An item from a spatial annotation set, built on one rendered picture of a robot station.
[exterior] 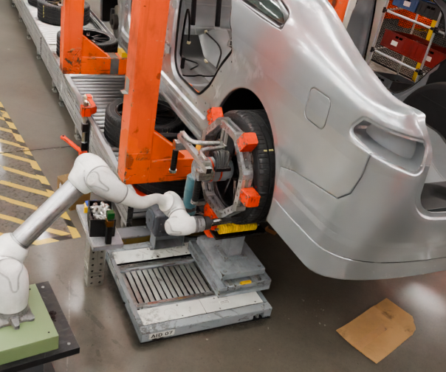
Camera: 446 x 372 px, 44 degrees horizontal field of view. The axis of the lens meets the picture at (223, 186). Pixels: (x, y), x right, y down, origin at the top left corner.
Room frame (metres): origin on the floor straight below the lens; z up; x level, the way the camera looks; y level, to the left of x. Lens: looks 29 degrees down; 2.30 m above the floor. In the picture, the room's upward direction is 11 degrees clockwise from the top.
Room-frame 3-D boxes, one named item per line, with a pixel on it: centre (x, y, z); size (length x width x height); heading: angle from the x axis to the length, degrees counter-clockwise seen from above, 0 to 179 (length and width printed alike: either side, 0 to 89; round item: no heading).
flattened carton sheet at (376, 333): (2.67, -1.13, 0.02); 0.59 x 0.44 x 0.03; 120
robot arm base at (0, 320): (1.85, 0.84, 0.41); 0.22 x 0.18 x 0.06; 37
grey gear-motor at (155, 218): (3.03, 0.24, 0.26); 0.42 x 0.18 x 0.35; 120
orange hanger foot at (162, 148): (3.23, 0.29, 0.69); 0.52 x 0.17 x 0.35; 120
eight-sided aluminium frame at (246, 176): (2.80, 0.02, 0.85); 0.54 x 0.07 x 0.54; 30
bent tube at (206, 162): (2.65, 0.07, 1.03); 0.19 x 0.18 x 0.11; 120
